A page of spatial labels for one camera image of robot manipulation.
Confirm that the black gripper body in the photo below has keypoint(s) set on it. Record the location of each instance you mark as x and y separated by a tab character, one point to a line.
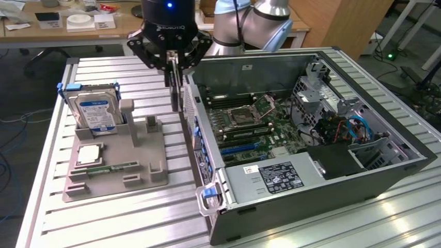
168	31

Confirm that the green graphics card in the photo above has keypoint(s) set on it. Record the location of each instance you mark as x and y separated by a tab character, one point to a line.
176	100

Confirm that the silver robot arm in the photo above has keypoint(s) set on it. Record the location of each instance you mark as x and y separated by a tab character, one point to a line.
268	10

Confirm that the white paper stack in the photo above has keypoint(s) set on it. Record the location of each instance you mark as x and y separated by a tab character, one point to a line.
204	24

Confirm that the brown cardboard box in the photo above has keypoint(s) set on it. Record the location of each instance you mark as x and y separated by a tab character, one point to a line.
207	9

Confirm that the plain white box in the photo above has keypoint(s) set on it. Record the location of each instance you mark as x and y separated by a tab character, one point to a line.
104	23

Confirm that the black RAM slot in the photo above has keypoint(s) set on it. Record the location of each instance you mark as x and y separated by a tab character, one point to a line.
231	96
231	101
231	104

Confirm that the red small package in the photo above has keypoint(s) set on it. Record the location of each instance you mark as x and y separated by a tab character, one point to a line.
107	8

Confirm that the white box with round dish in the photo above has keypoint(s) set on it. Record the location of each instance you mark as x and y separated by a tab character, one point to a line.
80	23

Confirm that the wooden desk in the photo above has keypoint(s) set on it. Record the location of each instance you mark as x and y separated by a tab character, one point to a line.
68	36

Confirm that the dark small object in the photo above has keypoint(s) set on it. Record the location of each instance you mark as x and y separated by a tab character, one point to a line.
90	6

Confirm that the hard disk with blue caddy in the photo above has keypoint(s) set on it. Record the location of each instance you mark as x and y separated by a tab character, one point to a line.
96	113

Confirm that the silver socket cover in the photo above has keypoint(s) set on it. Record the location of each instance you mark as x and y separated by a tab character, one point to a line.
271	96

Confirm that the CPU socket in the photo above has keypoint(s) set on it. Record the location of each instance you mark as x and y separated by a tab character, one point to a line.
242	116

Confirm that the black office chair base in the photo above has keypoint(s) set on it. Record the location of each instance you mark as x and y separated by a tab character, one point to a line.
44	55

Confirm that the black topped white box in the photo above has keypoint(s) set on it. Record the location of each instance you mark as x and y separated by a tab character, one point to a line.
50	23

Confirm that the grey cup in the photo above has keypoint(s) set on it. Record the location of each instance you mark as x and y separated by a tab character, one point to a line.
50	3

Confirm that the green RAM stick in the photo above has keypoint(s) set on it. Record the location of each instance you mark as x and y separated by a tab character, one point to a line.
103	169
246	131

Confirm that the silver disk bay cage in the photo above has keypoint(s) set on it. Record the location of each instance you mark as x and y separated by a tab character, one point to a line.
310	96

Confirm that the white paper label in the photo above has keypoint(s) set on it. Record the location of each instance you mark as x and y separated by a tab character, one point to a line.
18	26

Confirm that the green motherboard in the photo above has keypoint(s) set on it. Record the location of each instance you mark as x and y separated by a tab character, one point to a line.
286	129

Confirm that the grey parts rack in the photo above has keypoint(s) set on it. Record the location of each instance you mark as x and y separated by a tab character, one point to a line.
138	160

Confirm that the silver CPU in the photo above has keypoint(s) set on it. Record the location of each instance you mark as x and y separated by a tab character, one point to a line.
88	154

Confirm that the clear plastic bag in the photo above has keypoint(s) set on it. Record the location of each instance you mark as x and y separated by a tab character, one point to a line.
12	10

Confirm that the wooden cabinet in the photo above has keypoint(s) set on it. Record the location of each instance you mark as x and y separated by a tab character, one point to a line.
344	25

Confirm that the silver chipset heatsink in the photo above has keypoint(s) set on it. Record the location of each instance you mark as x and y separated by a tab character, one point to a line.
280	152

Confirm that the grey power supply unit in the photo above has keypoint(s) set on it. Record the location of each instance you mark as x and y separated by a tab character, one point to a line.
248	191

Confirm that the black plastic shroud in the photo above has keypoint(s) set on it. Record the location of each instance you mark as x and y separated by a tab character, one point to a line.
336	160

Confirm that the black and silver PC case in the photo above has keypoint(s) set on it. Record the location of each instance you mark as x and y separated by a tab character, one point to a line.
310	206

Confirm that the green lit power switch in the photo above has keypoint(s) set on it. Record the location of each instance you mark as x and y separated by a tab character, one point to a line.
391	55

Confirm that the grey disk bay bracket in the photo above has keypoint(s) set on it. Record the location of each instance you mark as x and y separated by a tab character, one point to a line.
379	155

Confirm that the white desk frame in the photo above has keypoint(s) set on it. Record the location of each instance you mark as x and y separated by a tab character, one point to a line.
431	57

